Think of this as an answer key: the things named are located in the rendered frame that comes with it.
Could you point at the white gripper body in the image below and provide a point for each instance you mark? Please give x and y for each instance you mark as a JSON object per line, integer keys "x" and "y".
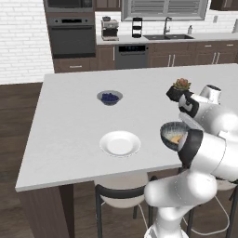
{"x": 189, "y": 120}

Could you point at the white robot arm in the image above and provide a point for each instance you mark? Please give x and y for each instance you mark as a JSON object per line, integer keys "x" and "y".
{"x": 207, "y": 155}

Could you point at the dark blue bowl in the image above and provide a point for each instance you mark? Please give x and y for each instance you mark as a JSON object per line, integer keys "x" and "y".
{"x": 166, "y": 131}

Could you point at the grey bowl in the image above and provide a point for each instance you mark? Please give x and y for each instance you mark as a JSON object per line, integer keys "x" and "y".
{"x": 100, "y": 97}

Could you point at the orange food piece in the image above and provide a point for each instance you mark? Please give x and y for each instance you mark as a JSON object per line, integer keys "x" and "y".
{"x": 175, "y": 139}

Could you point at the succulent in black pot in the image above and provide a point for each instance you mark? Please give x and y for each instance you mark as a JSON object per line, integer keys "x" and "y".
{"x": 175, "y": 90}

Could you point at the brown base cupboards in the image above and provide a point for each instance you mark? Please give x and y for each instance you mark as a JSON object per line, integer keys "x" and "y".
{"x": 192, "y": 54}
{"x": 105, "y": 57}

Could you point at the white plate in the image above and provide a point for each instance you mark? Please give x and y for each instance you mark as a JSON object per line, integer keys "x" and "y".
{"x": 120, "y": 143}

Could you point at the blue berries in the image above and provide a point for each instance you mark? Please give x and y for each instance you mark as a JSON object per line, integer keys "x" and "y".
{"x": 109, "y": 98}

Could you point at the dark grey dishwasher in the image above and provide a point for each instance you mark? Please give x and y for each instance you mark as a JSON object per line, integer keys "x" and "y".
{"x": 131, "y": 57}

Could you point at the dark sink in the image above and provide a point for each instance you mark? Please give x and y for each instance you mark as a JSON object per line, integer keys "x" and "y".
{"x": 169, "y": 37}

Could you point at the white soap dispenser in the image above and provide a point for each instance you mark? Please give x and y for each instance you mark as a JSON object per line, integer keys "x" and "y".
{"x": 189, "y": 30}

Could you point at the dark sink tap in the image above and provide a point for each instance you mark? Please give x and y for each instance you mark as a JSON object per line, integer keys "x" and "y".
{"x": 166, "y": 26}

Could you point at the window with grey blinds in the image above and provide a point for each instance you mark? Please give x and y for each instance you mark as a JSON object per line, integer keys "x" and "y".
{"x": 164, "y": 8}

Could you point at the silver coffee machine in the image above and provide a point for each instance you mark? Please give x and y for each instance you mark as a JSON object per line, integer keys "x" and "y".
{"x": 110, "y": 30}

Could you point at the brown oven cabinet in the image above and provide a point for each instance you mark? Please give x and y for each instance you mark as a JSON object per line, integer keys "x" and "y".
{"x": 74, "y": 65}

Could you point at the black microwave oven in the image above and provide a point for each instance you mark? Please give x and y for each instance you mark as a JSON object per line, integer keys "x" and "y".
{"x": 68, "y": 4}

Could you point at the brown island base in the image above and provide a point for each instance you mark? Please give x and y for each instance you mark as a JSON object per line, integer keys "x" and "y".
{"x": 46, "y": 214}

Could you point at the white wall socket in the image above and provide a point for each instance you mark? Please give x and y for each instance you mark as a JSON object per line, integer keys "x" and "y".
{"x": 215, "y": 19}

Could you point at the brown wall cupboard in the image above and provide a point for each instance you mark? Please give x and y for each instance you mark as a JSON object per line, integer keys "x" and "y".
{"x": 224, "y": 4}
{"x": 107, "y": 4}

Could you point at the black wall oven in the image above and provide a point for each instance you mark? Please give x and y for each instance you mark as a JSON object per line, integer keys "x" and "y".
{"x": 72, "y": 37}

